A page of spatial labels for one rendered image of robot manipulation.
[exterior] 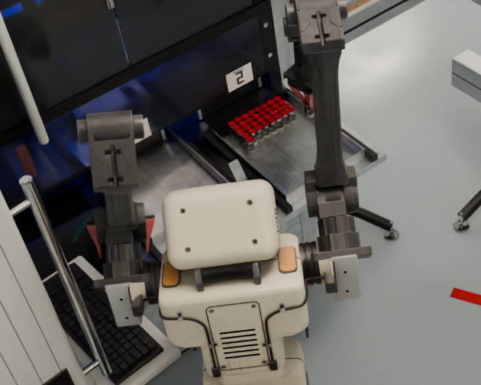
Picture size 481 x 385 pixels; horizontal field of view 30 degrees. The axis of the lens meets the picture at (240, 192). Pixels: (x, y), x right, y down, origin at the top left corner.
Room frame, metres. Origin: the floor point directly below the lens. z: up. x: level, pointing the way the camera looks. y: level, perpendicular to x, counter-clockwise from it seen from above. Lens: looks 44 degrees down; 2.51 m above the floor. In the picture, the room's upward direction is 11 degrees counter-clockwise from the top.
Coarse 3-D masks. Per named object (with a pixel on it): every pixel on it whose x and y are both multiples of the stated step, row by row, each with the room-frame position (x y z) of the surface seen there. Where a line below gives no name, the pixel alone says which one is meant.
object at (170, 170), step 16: (160, 144) 1.97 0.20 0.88; (176, 144) 1.96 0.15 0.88; (144, 160) 1.92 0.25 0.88; (160, 160) 1.90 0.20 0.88; (176, 160) 1.89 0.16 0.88; (192, 160) 1.88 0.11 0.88; (144, 176) 1.85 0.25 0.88; (160, 176) 1.84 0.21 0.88; (176, 176) 1.82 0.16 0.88; (192, 176) 1.81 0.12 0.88; (208, 176) 1.80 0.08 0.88; (144, 192) 1.79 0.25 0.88; (160, 192) 1.77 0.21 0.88; (144, 208) 1.73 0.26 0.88; (160, 208) 1.72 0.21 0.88; (160, 224) 1.66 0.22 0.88; (160, 240) 1.59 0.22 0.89
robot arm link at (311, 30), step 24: (312, 0) 1.37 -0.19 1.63; (336, 0) 1.36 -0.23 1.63; (312, 24) 1.32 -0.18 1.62; (336, 24) 1.31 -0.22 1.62; (312, 48) 1.28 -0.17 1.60; (336, 48) 1.28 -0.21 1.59; (312, 72) 1.29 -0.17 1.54; (336, 72) 1.28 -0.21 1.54; (336, 96) 1.28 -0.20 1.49; (336, 120) 1.27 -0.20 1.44; (336, 144) 1.27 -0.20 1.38; (336, 168) 1.26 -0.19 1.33; (312, 192) 1.27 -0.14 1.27; (312, 216) 1.25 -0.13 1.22
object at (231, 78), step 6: (246, 66) 2.04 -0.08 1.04; (234, 72) 2.02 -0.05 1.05; (246, 72) 2.04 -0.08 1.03; (252, 72) 2.05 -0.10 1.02; (228, 78) 2.01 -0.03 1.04; (234, 78) 2.02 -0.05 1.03; (240, 78) 2.03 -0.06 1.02; (246, 78) 2.03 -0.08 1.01; (252, 78) 2.04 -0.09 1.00; (228, 84) 2.01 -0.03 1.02; (234, 84) 2.02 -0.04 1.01; (240, 84) 2.03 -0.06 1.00; (228, 90) 2.01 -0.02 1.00
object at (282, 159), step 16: (304, 112) 1.99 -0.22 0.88; (288, 128) 1.93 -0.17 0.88; (304, 128) 1.92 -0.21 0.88; (224, 144) 1.89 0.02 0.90; (272, 144) 1.88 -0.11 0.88; (288, 144) 1.87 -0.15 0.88; (304, 144) 1.85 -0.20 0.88; (352, 144) 1.79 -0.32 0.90; (240, 160) 1.82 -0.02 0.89; (256, 160) 1.83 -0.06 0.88; (272, 160) 1.81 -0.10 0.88; (288, 160) 1.80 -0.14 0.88; (304, 160) 1.79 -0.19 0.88; (352, 160) 1.73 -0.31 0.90; (272, 176) 1.75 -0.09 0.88; (288, 176) 1.74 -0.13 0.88; (288, 192) 1.68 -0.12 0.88; (304, 192) 1.66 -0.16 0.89
